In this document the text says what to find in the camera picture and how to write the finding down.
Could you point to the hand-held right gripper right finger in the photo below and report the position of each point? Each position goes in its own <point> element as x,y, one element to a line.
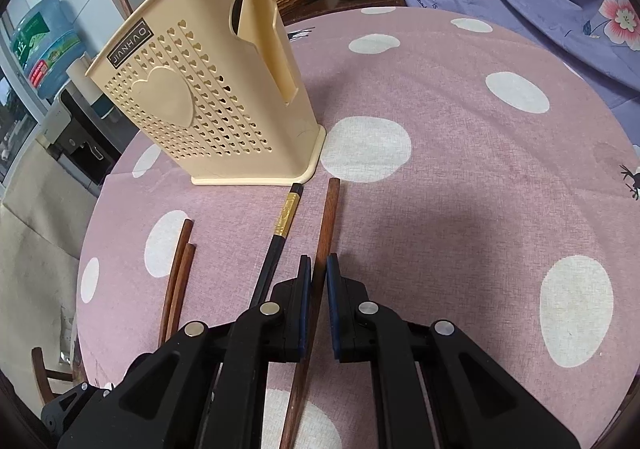
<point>332,314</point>

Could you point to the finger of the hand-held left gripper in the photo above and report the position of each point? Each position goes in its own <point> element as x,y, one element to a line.
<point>75,409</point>

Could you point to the blue water jug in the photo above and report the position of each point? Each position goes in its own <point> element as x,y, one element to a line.
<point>45,44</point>

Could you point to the teal cup tube holder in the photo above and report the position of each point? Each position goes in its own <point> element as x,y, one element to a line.
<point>102,106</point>

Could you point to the grey water dispenser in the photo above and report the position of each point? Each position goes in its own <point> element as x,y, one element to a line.
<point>80,144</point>

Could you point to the beige cloth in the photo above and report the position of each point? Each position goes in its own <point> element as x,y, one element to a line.
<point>35,254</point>

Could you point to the purple floral cloth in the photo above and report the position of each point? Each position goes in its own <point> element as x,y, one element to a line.
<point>550,4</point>

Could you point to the sliding glass window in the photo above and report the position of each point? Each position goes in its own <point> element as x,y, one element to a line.
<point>15,129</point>

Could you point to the pink polka dot tablecloth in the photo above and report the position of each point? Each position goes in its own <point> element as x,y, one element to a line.
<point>450,179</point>

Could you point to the cream paper cup tube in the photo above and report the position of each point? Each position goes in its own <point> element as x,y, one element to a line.
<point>80,74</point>

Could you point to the wooden chair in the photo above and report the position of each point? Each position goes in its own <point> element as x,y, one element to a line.
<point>45,374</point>

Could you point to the black chopstick gold band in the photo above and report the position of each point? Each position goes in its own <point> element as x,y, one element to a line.
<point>286,216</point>

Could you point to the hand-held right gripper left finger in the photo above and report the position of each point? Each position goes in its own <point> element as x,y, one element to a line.
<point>305,314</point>

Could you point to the dark wooden side table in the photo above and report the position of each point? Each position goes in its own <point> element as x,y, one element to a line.
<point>350,4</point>

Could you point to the cream plastic utensil holder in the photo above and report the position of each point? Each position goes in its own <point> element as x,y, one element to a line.
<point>200,54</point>

